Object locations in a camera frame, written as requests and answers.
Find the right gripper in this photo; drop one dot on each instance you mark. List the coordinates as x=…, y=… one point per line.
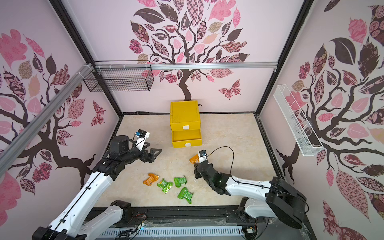
x=198, y=167

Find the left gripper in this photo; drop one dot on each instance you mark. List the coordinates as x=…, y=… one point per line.
x=150, y=158

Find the orange cookie packet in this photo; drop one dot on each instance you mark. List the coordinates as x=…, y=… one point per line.
x=151, y=179
x=195, y=159

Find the green cookie packet front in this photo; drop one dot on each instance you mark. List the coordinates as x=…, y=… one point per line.
x=186, y=195

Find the green cookie packet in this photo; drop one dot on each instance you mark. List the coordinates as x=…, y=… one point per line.
x=165, y=186
x=180, y=181
x=186, y=195

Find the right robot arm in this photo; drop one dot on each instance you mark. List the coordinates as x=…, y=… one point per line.
x=274, y=199

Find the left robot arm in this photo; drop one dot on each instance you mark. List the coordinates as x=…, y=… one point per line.
x=71, y=224

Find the yellow three-drawer cabinet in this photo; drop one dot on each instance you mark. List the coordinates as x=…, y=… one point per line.
x=186, y=111

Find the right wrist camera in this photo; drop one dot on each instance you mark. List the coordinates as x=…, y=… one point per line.
x=202, y=155

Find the black base frame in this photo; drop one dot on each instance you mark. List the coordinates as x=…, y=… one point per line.
x=260, y=228

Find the white slotted cable duct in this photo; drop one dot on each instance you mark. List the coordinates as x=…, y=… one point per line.
x=173, y=232

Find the black wire basket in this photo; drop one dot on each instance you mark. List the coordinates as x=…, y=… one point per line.
x=121, y=76

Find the aluminium rail back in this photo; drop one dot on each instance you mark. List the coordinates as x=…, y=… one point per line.
x=189, y=66

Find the aluminium rail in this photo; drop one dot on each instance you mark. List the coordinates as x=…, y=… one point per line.
x=30, y=131
x=189, y=66

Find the white wire basket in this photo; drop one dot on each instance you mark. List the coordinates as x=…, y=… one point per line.
x=290, y=104

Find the aluminium rail left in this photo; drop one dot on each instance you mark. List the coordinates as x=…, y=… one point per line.
x=30, y=131

